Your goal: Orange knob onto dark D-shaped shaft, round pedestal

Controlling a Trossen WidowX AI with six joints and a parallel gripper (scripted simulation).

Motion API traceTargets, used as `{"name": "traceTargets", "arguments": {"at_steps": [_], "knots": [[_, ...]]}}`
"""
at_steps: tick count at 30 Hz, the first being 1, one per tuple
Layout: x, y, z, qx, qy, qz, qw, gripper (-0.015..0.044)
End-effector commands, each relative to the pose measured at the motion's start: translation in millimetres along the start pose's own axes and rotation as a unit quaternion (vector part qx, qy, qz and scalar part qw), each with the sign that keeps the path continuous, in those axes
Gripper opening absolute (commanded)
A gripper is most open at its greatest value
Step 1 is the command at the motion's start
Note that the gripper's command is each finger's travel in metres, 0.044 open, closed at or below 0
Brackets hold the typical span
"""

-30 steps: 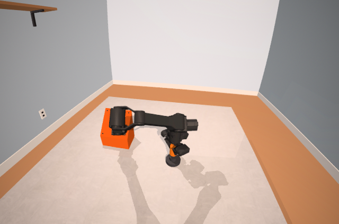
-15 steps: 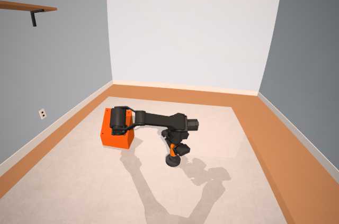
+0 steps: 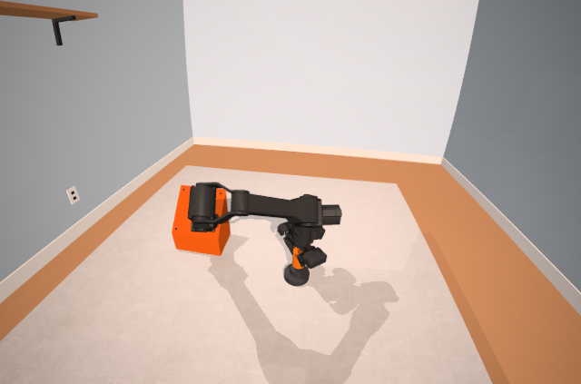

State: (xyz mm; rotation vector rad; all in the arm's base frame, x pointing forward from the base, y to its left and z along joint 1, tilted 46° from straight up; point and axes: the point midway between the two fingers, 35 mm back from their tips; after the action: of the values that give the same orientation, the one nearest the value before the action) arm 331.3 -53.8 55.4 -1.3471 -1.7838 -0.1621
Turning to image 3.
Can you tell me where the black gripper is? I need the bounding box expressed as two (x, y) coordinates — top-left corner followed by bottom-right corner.
(277, 222), (327, 269)

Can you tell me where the orange knob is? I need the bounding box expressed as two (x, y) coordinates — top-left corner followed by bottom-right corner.
(292, 247), (304, 269)

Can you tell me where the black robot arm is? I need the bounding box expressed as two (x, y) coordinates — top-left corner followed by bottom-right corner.
(187, 182), (342, 244)

